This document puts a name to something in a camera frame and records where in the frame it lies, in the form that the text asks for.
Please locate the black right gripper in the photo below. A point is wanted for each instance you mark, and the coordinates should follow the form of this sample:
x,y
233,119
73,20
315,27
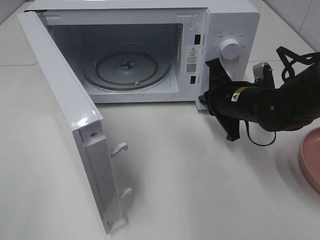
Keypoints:
x,y
228,101

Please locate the pink plate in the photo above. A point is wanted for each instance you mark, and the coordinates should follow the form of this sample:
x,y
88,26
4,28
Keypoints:
x,y
309,158

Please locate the white microwave door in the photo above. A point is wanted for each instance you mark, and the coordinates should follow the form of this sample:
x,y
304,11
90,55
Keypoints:
x,y
80,119

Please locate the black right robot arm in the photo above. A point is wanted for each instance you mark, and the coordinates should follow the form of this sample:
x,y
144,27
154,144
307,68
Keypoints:
x,y
290,107

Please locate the upper white power knob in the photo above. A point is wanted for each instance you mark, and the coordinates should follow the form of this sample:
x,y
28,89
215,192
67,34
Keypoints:
x,y
230,48

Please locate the glass microwave turntable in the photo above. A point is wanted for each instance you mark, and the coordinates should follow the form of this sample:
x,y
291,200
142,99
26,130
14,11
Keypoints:
x,y
126,66

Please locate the white microwave oven body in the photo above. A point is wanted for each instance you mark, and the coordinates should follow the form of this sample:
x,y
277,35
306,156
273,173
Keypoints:
x,y
189,30

